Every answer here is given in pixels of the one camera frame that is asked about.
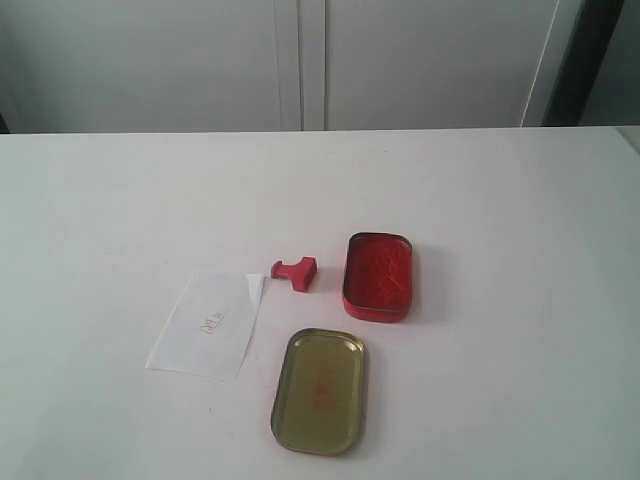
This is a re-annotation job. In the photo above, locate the red stamp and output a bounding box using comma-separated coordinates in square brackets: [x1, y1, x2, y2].
[271, 257, 318, 293]

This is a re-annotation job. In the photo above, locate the red ink pad tin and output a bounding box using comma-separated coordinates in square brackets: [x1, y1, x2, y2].
[342, 232, 413, 324]

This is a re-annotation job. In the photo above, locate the white paper sheet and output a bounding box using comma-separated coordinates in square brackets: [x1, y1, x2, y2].
[146, 270, 266, 381]

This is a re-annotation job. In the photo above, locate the gold tin lid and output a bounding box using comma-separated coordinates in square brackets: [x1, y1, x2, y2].
[270, 328, 367, 456]

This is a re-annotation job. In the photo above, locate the dark vertical post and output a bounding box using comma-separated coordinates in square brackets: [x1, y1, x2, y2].
[542, 0, 625, 127]

